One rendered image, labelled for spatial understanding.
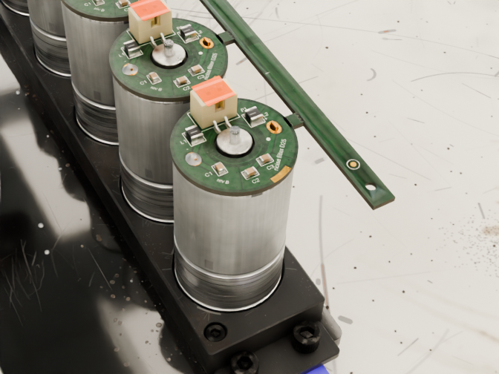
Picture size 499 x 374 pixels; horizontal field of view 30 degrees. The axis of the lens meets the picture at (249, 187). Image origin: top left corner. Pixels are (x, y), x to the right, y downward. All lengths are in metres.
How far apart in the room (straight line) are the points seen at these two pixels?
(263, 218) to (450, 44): 0.14
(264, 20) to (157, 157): 0.11
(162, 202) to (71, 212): 0.03
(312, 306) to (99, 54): 0.07
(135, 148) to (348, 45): 0.11
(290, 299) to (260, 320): 0.01
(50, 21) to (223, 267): 0.09
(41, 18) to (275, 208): 0.09
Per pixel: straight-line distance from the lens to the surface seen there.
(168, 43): 0.20
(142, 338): 0.21
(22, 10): 0.28
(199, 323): 0.20
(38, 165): 0.25
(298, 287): 0.21
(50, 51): 0.25
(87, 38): 0.22
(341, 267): 0.24
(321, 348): 0.21
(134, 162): 0.21
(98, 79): 0.22
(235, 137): 0.18
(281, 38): 0.30
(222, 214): 0.18
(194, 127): 0.18
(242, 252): 0.19
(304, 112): 0.19
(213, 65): 0.20
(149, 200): 0.22
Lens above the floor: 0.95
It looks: 50 degrees down
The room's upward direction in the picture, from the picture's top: 4 degrees clockwise
